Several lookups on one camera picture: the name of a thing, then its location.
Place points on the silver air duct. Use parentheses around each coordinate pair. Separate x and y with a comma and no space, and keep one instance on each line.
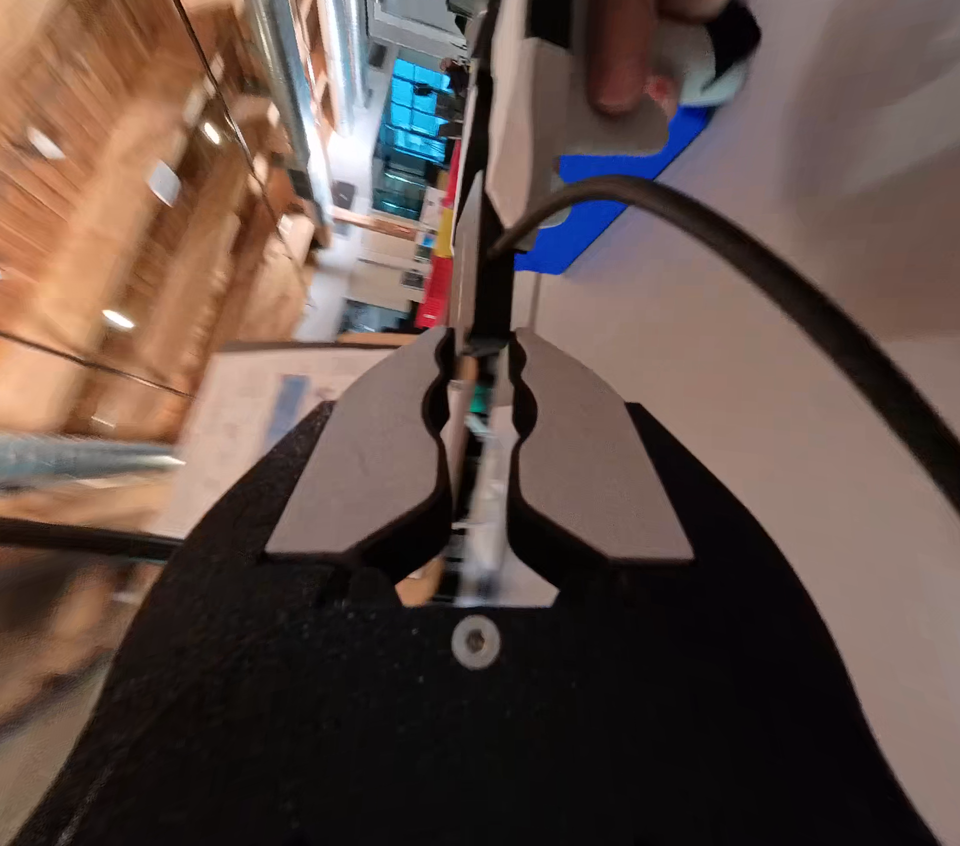
(337,21)

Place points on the silver metal pipe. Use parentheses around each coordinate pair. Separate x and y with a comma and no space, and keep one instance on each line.
(75,460)

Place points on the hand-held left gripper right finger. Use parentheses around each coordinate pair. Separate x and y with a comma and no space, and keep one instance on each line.
(592,464)

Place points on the red box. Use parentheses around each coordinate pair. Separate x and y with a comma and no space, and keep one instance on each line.
(433,295)

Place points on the yellow plastic bin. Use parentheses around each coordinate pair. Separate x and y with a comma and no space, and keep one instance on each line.
(444,231)

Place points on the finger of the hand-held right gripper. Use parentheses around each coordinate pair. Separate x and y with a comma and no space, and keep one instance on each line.
(466,246)
(529,134)

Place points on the grey desk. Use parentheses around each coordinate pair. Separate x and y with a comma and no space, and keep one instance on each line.
(750,411)

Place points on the blue mat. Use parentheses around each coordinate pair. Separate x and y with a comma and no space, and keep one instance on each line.
(600,216)

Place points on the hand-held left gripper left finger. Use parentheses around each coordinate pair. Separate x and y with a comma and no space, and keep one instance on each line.
(360,464)

